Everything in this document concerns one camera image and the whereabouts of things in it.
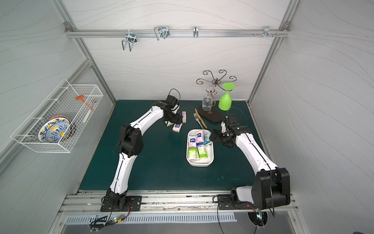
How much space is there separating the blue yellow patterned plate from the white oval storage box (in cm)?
61

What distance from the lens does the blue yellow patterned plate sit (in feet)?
1.97

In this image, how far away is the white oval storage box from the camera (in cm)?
87
